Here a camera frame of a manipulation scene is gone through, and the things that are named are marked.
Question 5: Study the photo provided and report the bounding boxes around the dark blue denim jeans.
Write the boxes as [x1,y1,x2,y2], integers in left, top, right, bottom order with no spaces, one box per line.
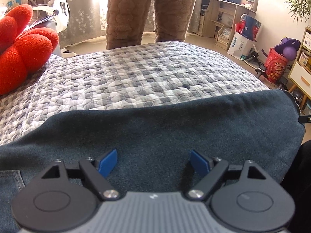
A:
[1,90,305,232]

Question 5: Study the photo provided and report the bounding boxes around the grey checked quilted bedspread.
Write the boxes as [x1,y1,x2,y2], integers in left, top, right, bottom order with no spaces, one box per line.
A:
[1,42,267,145]

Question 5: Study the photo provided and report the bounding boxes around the red bucket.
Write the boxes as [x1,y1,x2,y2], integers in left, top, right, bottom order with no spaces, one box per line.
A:
[265,48,288,84]

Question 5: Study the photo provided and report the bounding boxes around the white paper shopping bag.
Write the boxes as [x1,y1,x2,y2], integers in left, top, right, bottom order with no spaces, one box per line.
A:
[227,32,256,60]

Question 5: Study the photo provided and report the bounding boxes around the red pumpkin plush cushion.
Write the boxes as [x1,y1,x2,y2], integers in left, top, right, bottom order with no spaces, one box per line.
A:
[1,4,59,95]

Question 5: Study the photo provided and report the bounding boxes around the purple plush toy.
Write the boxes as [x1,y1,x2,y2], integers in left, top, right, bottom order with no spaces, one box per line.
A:
[274,37,301,61]

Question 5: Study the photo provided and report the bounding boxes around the red blue shopping bag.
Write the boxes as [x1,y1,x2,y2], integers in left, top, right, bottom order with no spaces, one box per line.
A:
[236,14,261,41]

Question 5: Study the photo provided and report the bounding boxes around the wooden desk with shelves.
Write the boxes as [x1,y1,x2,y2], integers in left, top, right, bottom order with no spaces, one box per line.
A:
[197,0,258,50]

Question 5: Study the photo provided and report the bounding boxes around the white office chair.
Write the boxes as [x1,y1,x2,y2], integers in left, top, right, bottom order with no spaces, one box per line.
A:
[30,0,71,56]

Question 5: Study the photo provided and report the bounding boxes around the grey star patterned curtain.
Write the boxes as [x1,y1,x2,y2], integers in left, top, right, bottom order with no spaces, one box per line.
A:
[24,0,205,49]

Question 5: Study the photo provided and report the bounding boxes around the person in brown pyjamas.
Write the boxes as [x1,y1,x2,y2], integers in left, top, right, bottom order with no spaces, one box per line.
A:
[106,0,196,50]

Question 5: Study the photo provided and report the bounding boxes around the green potted plant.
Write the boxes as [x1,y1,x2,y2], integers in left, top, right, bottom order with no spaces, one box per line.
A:
[285,0,310,23]

